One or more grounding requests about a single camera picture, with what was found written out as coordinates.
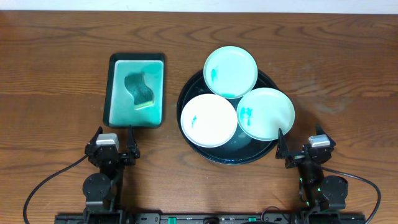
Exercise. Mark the black rectangular soap tray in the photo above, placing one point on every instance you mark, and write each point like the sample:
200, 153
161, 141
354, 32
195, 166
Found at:
119, 109

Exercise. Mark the round black tray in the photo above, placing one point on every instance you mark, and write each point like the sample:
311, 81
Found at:
240, 149

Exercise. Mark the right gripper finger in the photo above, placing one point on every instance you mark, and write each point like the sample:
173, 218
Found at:
319, 130
282, 148

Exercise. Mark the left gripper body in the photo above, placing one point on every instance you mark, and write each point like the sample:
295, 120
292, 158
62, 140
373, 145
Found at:
125, 156

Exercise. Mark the white plate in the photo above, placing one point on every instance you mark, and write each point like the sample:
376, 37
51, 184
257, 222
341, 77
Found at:
208, 120

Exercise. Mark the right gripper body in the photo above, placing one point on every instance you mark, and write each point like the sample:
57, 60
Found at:
293, 158

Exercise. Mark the mint plate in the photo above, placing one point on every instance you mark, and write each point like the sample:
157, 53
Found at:
263, 112
230, 72

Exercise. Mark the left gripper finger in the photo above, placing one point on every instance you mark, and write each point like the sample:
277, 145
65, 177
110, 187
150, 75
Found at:
131, 142
94, 138

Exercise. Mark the green scouring sponge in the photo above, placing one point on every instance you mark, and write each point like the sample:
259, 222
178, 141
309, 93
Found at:
142, 95

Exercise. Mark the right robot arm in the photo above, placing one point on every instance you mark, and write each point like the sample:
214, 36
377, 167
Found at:
321, 193

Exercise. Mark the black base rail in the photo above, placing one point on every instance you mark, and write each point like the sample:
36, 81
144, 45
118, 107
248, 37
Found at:
155, 218

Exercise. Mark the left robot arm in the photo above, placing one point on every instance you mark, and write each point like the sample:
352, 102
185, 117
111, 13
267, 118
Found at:
103, 189

